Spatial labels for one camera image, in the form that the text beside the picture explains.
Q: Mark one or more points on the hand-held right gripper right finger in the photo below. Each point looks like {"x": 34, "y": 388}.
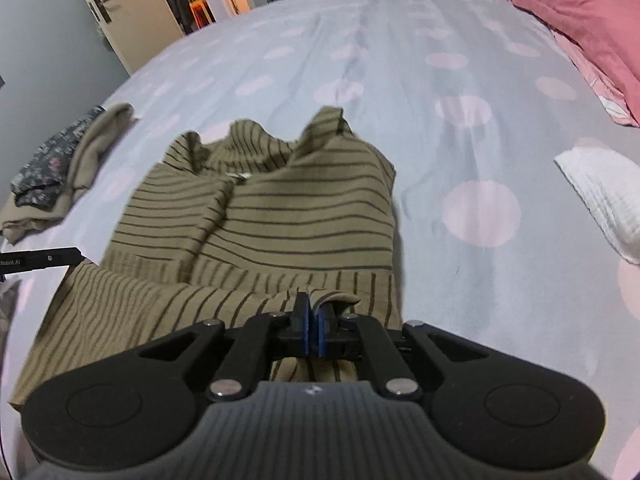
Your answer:
{"x": 321, "y": 335}

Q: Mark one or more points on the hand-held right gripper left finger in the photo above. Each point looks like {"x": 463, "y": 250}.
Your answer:
{"x": 306, "y": 332}

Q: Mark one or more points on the olive striped shirt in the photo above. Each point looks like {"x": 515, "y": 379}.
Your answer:
{"x": 275, "y": 220}

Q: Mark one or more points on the folded dark floral garment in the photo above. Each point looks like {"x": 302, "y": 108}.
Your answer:
{"x": 50, "y": 160}

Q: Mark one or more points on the folded beige pants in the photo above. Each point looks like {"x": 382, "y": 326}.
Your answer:
{"x": 100, "y": 135}

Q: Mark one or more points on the cream bedroom door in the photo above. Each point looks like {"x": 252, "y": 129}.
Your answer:
{"x": 135, "y": 5}

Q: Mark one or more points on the orange stool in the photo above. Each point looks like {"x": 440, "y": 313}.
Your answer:
{"x": 201, "y": 14}

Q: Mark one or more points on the white waffle cloth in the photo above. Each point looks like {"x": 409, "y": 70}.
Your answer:
{"x": 610, "y": 195}

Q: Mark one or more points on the light pink pillow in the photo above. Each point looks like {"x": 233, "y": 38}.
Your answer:
{"x": 595, "y": 82}

